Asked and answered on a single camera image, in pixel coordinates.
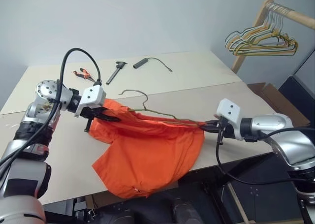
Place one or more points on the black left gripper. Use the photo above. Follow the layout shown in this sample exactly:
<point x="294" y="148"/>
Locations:
<point x="92" y="113"/>

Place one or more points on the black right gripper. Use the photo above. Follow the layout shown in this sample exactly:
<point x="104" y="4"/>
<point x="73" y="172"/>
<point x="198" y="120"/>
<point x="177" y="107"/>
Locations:
<point x="226" y="129"/>

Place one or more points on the orange shirt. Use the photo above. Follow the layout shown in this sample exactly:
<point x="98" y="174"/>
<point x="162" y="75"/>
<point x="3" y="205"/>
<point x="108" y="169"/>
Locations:
<point x="152" y="155"/>

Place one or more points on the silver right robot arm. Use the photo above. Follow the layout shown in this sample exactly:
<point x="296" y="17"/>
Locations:
<point x="275" y="123"/>

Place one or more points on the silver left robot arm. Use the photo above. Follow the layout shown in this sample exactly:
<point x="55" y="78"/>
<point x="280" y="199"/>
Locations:
<point x="29" y="172"/>

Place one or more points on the black caliper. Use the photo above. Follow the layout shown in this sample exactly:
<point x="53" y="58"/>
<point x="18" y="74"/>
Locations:
<point x="114" y="73"/>

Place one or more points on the brown cardboard box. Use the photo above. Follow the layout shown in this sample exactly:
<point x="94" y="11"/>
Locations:
<point x="278" y="98"/>

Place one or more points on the wooden strip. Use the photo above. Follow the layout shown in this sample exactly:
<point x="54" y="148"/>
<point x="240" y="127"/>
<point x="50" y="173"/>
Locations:
<point x="237" y="204"/>

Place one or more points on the dark rounded shape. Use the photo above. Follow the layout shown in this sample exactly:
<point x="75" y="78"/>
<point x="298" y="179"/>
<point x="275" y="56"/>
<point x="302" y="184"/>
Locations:
<point x="183" y="209"/>

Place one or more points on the black cabinet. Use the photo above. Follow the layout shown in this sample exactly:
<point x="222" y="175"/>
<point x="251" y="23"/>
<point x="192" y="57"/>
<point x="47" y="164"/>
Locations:
<point x="302" y="96"/>

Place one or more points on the bunch of hangers on rack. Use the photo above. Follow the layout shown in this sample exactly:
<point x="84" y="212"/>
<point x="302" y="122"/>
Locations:
<point x="270" y="40"/>

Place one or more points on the wooden clothes rack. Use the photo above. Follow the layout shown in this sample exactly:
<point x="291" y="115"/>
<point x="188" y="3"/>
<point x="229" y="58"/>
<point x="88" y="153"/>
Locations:
<point x="302" y="18"/>

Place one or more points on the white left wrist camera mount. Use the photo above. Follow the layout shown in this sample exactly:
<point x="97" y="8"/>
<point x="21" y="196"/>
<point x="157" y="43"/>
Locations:
<point x="94" y="94"/>

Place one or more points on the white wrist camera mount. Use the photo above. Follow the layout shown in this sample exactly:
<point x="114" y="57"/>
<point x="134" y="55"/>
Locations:
<point x="94" y="94"/>
<point x="229" y="109"/>

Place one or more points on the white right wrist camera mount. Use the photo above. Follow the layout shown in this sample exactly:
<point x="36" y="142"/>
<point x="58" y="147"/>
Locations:
<point x="229" y="109"/>

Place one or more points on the black metal table frame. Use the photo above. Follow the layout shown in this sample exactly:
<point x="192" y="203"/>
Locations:
<point x="209" y="197"/>

